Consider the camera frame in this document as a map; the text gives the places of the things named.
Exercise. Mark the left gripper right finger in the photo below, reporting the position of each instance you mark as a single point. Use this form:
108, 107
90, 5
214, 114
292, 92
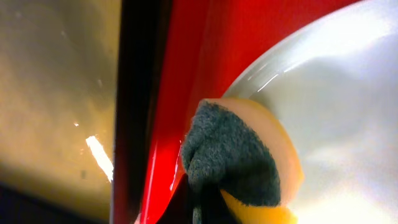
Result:
213, 207

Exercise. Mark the yellow green sponge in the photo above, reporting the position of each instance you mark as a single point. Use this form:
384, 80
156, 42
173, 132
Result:
240, 147

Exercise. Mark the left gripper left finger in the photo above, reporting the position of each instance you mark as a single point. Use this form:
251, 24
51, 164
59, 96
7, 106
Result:
180, 208

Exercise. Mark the black tray with yellow liquid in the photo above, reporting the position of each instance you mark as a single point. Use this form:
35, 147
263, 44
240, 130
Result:
79, 81

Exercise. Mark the red plastic tray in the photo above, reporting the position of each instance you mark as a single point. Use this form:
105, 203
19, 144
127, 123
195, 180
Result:
209, 44

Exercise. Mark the mint green plate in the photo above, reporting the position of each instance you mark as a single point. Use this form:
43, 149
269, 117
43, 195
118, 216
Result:
333, 86

